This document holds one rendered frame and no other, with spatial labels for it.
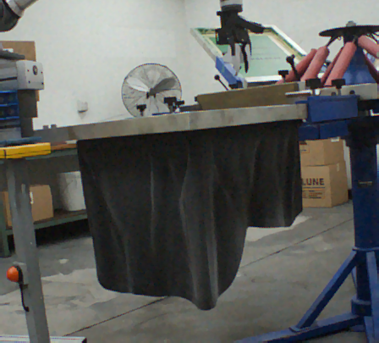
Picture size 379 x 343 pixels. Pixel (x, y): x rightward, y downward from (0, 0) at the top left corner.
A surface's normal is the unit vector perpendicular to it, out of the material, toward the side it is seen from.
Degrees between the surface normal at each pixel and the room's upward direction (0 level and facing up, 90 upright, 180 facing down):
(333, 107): 90
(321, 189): 90
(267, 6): 90
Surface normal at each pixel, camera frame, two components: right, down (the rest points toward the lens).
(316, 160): -0.69, 0.13
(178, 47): 0.74, -0.04
